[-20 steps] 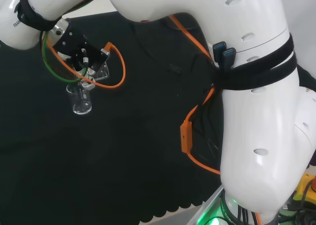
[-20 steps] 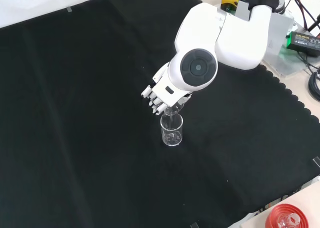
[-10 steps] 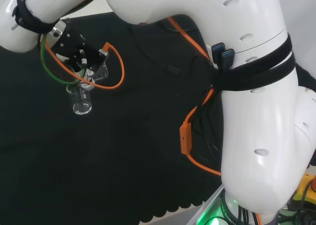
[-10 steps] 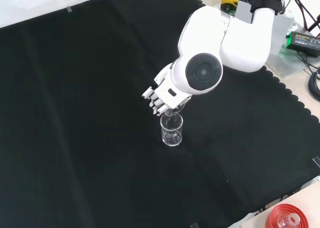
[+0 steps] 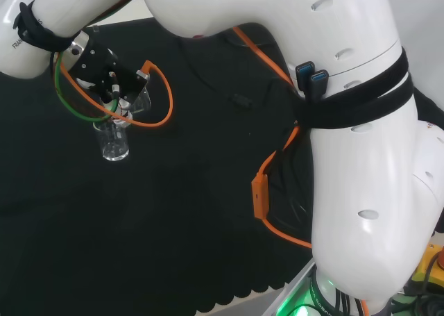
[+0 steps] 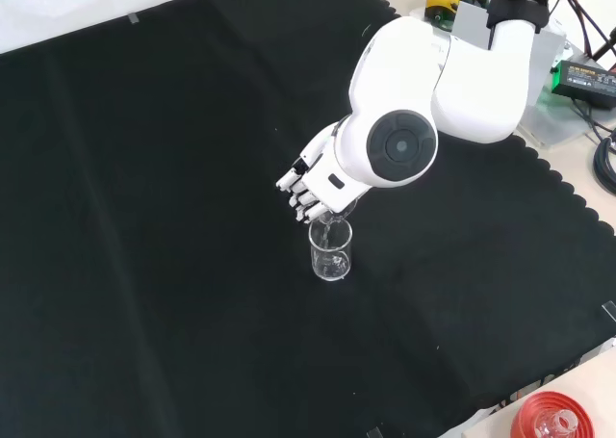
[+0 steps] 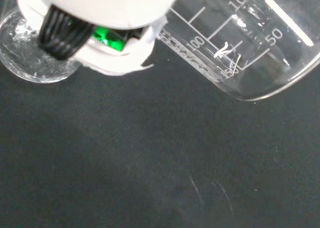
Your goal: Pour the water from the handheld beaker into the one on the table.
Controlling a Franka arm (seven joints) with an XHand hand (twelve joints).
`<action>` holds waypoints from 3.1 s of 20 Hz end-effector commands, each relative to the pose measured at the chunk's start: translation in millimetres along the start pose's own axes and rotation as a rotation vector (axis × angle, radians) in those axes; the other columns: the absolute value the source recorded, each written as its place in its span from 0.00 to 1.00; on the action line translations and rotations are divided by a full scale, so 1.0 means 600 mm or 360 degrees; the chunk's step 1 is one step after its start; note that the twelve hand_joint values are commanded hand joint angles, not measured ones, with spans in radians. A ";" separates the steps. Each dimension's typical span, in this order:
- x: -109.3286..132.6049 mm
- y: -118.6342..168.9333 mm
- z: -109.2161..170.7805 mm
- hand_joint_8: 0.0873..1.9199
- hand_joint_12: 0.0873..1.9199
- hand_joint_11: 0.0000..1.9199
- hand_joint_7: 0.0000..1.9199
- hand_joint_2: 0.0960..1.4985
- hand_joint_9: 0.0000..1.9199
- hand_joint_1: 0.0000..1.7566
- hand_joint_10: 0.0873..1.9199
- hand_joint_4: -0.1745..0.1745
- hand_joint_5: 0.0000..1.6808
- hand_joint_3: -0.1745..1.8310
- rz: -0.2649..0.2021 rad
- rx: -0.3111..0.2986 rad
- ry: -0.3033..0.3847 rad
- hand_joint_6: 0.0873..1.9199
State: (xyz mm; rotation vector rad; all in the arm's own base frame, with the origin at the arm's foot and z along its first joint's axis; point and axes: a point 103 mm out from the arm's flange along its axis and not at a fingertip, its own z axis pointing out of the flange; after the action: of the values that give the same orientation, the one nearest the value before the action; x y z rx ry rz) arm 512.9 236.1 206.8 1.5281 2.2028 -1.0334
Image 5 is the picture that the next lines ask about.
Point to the metal base plate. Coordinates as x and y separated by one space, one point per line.
291 291

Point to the yellow stop button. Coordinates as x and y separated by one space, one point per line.
425 267

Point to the black bench cloth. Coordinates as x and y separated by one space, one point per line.
138 225

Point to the blue USB plug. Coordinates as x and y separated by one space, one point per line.
305 69
319 83

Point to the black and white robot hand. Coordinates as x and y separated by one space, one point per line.
119 111

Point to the clear glass beaker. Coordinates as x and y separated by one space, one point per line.
143 102
114 146

